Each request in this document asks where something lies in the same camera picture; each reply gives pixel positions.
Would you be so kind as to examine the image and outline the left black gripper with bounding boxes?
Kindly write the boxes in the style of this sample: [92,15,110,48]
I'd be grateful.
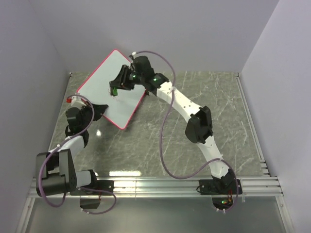
[79,101,107,130]

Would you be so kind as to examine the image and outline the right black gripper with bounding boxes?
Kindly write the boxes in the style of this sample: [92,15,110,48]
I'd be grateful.
[110,66,145,92]

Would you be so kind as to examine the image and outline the green whiteboard eraser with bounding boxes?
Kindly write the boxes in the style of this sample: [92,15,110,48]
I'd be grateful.
[112,88,118,96]

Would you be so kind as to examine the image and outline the pink-framed whiteboard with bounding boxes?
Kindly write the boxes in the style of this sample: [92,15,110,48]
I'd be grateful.
[76,49,146,131]

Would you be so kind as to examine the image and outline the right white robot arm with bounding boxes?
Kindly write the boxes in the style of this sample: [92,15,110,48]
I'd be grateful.
[109,56,239,194]

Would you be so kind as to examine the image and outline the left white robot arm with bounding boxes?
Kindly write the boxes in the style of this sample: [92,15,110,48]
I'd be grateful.
[35,104,108,196]

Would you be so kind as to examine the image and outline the left wrist camera red-white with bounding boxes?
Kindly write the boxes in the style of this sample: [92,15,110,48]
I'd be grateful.
[66,96,86,106]

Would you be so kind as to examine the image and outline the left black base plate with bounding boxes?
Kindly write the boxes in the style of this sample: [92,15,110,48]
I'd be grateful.
[70,180,114,196]

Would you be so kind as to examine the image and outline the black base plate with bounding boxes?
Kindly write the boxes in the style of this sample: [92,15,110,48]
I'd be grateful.
[70,180,114,196]
[196,179,242,195]

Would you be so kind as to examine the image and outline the aluminium mounting rail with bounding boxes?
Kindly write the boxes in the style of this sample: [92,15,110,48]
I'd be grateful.
[26,176,284,199]

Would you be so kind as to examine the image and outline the right side aluminium rail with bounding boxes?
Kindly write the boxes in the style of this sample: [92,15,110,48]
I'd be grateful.
[234,73,271,177]

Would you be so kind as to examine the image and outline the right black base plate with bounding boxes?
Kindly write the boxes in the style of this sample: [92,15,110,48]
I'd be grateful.
[196,179,242,195]

